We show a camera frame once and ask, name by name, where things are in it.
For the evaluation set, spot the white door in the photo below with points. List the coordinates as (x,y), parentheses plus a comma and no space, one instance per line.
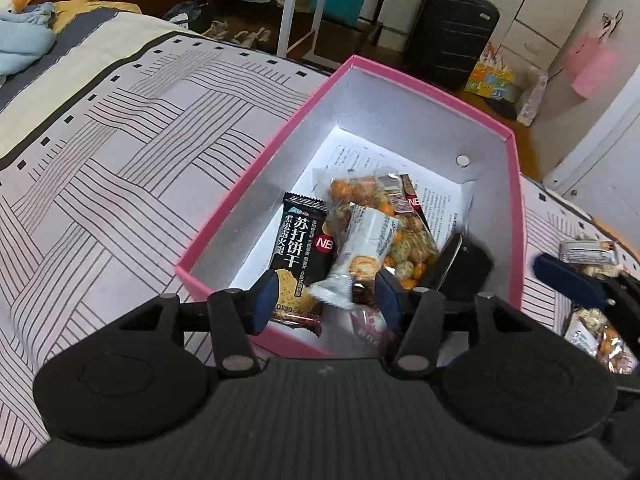
(600,150)

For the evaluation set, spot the pink cardboard box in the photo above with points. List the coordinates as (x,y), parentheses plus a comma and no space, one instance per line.
(400,110)

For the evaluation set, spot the printed white paper sheet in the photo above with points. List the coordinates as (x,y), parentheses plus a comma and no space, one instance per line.
(440,200)

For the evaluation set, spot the yellow cloth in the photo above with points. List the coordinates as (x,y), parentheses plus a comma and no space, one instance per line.
(95,12)

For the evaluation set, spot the clear bag of coated peanuts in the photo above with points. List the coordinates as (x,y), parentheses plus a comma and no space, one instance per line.
(360,192)
(600,340)

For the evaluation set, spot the grey snack bar wrapper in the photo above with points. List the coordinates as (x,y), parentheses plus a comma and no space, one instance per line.
(585,252)

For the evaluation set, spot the round metal magnet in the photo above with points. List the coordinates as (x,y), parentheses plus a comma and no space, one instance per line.
(463,161)

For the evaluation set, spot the colourful gift bag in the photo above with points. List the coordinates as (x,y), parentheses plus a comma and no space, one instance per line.
(490,80)

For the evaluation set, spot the small black cracker packet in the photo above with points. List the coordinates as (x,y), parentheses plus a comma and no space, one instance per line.
(300,240)

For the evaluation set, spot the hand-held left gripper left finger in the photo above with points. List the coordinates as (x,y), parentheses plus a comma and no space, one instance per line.
(262,305)

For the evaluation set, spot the black hard-shell suitcase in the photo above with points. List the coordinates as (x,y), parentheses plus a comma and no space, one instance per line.
(450,35)

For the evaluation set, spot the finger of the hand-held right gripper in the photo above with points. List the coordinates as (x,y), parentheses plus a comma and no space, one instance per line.
(467,267)
(565,275)

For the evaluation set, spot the pink hanging bag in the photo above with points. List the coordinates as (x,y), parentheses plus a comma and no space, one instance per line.
(597,67)

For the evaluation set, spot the dark bag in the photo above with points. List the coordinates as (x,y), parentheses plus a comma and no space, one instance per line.
(187,15)

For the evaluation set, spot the white plastic package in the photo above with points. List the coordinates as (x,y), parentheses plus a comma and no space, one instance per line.
(531,97)

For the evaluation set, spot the wooden side table white legs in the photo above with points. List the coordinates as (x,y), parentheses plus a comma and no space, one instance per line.
(295,10)

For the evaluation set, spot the large black cracker packet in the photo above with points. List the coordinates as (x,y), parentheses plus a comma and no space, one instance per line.
(414,201)

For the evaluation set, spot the white wardrobe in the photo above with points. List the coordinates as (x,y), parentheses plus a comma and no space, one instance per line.
(540,5)

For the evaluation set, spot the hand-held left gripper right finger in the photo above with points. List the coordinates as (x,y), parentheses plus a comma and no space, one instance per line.
(392,302)

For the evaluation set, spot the pair of light shoes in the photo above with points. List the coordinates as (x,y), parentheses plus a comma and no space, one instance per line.
(240,35)

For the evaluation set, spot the white cake roll packet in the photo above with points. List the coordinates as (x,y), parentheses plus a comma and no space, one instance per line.
(365,240)

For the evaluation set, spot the black round floor pad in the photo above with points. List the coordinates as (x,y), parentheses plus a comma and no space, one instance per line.
(502,107)

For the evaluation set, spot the light blue blanket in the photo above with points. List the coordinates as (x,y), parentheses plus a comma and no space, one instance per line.
(22,40)

